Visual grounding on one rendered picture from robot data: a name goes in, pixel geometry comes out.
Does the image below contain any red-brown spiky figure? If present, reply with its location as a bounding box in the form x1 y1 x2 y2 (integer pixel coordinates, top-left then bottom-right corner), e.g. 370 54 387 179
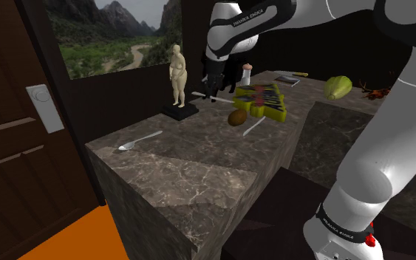
358 80 392 102

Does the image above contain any dark flat book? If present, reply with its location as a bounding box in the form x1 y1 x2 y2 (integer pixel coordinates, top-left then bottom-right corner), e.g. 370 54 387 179
273 75 301 88

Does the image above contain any brown egg-shaped fruit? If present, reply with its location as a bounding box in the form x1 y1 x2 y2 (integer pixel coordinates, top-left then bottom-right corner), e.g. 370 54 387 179
227 109 248 127

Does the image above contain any green oval fruit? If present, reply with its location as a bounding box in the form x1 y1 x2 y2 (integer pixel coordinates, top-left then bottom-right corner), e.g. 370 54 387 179
323 75 354 102

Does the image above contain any dark brown wooden door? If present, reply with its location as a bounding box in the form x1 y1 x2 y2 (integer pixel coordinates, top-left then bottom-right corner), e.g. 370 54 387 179
0 0 107 260

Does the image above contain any white knife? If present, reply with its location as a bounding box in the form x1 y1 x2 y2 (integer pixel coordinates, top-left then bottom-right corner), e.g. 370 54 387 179
242 115 267 137

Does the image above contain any white fork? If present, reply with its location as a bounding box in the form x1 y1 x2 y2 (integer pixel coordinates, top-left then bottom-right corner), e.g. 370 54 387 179
191 91 236 105

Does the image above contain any window with mountain landscape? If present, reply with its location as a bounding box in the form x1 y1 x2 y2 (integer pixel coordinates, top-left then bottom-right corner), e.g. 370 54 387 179
43 0 184 81

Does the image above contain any dark robot stand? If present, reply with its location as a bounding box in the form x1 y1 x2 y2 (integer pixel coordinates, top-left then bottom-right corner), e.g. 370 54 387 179
221 166 416 260

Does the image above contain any beige human figure statue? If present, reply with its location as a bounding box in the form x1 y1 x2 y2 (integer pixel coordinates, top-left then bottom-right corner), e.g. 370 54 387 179
161 44 200 122

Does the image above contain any silver spoon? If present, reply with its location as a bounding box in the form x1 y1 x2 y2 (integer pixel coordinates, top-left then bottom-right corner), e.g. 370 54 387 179
117 130 164 151

